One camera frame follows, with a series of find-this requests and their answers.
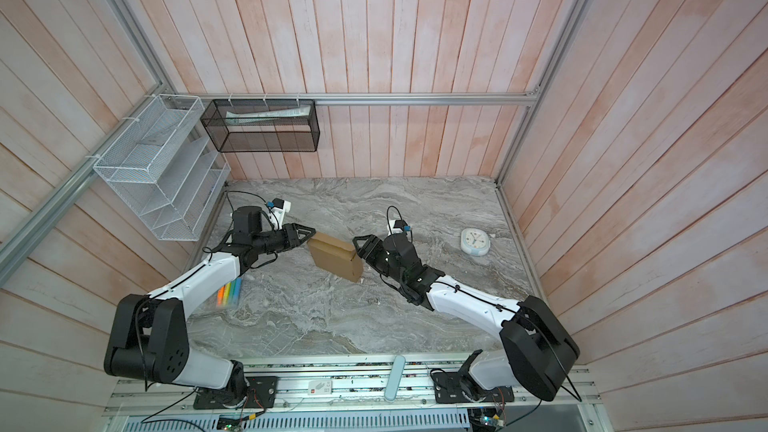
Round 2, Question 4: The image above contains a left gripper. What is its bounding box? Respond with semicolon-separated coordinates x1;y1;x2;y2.
253;222;317;254

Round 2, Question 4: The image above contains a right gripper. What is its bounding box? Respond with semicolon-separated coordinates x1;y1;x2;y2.
355;234;407;287

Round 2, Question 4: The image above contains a brown cardboard box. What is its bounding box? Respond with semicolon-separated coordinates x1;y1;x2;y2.
308;232;363;283

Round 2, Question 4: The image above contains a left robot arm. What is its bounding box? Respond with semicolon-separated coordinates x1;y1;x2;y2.
104;206;316;391

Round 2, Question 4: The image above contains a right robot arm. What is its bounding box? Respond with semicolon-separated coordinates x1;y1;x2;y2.
353;233;580;402

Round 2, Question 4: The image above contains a coloured marker pack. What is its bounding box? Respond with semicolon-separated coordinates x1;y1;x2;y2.
216;278;242;310

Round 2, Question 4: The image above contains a white round clock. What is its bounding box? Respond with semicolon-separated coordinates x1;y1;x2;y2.
460;228;491;257

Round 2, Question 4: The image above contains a black mesh basket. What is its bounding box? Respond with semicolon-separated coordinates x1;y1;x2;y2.
201;99;321;153

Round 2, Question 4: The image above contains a paper sheet in basket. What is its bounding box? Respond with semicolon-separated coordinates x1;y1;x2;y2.
224;106;312;126

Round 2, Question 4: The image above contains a white label tag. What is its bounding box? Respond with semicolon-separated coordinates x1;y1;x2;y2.
307;379;333;396

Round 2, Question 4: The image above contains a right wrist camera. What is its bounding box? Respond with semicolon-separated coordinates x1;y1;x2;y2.
388;219;412;235

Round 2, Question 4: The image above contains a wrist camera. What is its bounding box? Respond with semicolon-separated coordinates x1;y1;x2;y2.
388;219;412;235
266;198;291;229

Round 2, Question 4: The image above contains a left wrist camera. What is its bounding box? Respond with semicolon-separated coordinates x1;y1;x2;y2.
266;198;291;229

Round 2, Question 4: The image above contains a white wire mesh shelf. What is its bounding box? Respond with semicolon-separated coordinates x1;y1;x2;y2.
94;95;230;242

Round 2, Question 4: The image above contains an aluminium front rail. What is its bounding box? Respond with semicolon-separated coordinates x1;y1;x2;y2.
101;352;602;418

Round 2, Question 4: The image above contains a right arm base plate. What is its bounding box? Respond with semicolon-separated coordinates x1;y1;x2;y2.
429;350;515;405

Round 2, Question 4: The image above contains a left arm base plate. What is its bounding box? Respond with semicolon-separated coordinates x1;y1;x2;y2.
193;361;279;410

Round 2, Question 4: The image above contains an aluminium wall frame bar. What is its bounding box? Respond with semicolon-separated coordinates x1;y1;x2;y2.
197;92;539;106

